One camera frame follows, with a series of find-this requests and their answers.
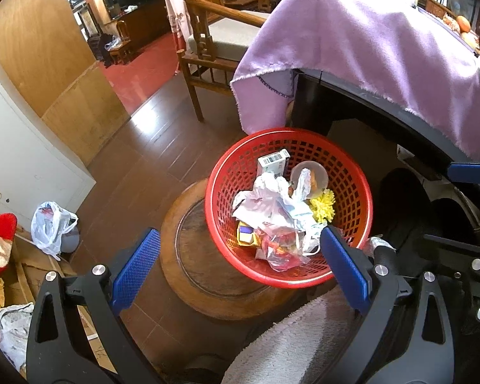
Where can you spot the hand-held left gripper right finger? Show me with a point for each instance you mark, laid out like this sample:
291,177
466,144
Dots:
344,264

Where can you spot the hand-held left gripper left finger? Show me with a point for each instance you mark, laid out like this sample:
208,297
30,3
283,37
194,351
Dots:
138,264

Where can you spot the wooden door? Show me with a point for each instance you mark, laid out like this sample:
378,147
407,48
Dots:
44,48

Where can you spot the grey fluffy seat pad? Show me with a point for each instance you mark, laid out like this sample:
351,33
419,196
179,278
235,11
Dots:
288,340

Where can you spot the clear red snack bag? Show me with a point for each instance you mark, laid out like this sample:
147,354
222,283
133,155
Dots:
280,248

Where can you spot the green white carton box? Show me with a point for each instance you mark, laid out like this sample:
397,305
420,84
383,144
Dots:
274,162

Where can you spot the grey seat cushion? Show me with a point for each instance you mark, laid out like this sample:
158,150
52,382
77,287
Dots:
228,40

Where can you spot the apple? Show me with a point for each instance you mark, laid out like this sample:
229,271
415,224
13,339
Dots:
471,40

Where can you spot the red patterned blanket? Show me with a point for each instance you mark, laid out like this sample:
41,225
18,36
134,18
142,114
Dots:
0,228

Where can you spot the cardboard box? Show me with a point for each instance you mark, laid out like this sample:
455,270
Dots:
36,260

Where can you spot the printed white plastic bag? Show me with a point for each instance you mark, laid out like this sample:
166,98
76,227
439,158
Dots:
14,328

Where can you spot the wooden armchair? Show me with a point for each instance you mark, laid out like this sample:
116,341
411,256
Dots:
200,40

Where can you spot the red patterned curtain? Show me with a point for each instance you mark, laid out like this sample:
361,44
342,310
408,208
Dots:
174,20

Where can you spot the small wooden chair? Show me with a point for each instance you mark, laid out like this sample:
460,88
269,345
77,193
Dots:
122,46

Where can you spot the round wooden stool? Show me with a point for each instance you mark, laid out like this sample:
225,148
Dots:
192,256

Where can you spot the red plastic basket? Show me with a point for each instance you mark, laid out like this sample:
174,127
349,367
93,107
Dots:
232,156

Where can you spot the white cabinet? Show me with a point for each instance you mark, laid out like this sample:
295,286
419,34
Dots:
24,148

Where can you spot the knotted white plastic bag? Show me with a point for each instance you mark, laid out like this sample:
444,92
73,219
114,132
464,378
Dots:
48,228

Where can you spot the blue face mask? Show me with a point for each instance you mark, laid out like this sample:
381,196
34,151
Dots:
300,212

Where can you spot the purple printed tablecloth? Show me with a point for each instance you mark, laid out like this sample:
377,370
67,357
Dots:
364,48

